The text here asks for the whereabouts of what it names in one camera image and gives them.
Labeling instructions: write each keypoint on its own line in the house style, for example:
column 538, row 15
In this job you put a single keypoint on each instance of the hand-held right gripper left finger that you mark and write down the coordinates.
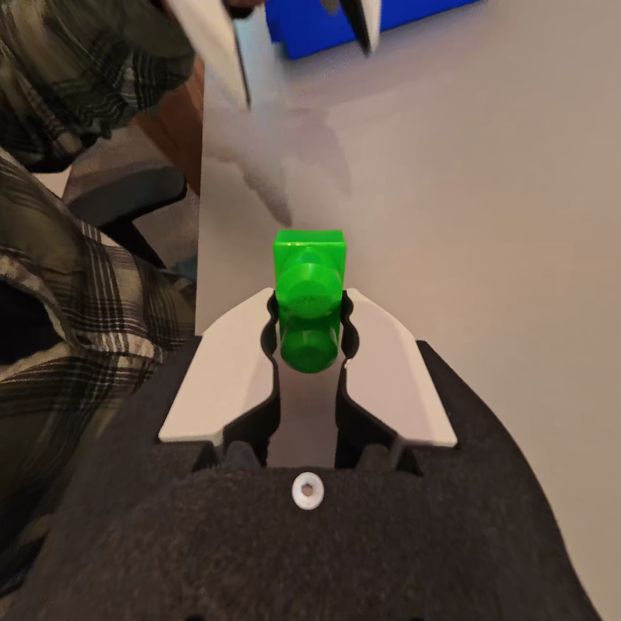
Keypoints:
column 223, row 383

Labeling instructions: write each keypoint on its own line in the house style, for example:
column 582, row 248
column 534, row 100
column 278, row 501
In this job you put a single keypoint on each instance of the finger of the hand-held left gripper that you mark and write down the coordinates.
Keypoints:
column 372, row 19
column 213, row 43

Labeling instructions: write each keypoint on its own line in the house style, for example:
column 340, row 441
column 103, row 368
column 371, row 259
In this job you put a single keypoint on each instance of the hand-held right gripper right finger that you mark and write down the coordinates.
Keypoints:
column 398, row 388

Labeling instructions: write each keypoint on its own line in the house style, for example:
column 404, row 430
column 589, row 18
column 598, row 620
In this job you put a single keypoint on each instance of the blue plastic bin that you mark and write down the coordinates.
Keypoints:
column 315, row 34

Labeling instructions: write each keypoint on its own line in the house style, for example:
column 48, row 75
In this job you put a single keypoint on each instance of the green two-stud mega block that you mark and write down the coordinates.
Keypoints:
column 308, row 286

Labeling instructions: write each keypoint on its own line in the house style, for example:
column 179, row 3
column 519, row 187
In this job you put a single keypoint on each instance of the person's left forearm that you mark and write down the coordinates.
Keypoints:
column 97, row 72

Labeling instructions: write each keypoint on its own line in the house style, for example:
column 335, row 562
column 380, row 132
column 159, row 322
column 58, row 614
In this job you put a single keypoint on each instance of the grey office chair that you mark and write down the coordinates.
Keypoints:
column 136, row 189

